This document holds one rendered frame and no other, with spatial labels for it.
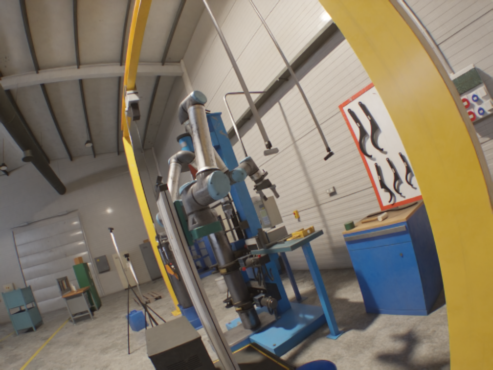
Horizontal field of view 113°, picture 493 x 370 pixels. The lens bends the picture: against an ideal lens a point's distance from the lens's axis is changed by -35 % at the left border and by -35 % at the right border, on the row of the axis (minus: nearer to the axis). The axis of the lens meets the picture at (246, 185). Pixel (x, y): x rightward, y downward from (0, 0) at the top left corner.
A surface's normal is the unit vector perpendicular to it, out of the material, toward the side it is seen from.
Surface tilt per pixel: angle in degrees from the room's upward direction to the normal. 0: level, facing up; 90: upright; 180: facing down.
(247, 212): 90
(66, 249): 90
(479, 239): 90
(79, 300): 90
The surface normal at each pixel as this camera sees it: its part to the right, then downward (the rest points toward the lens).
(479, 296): -0.83, 0.24
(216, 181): 0.73, -0.26
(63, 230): 0.45, -0.28
